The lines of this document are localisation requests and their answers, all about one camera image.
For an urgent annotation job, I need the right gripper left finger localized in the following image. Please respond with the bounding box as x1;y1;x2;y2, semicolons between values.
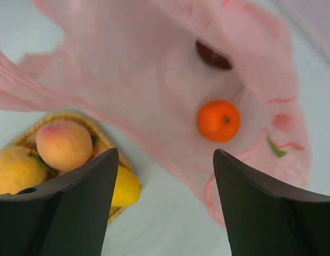
0;148;119;256

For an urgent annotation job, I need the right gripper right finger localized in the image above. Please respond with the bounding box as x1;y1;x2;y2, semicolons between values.
213;149;330;256

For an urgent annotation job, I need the yellow fake mango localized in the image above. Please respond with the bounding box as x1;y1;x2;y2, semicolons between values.
111;165;142;207

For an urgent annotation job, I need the fake peach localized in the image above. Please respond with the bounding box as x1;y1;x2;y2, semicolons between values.
36;121;93;173

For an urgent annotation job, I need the fake yellow orange fruit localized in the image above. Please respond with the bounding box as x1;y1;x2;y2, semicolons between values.
0;145;48;195

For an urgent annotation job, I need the woven bamboo tray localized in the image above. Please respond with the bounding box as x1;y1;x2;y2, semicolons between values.
11;111;132;222

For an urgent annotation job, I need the pink plastic bag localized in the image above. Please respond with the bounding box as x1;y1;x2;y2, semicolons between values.
0;1;310;225

